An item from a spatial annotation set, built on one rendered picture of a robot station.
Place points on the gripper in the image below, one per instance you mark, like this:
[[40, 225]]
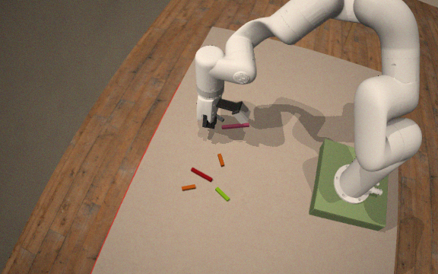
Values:
[[207, 109]]

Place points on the dark pink rod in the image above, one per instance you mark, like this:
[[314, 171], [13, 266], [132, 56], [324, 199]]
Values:
[[233, 126]]

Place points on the red rod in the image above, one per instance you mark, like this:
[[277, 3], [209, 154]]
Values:
[[201, 174]]

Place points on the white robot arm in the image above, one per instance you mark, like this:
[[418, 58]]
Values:
[[378, 100]]

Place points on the orange rod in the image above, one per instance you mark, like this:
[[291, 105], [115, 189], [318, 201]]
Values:
[[220, 159], [190, 187]]

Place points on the lime green rod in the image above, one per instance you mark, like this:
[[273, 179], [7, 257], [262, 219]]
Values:
[[222, 194]]

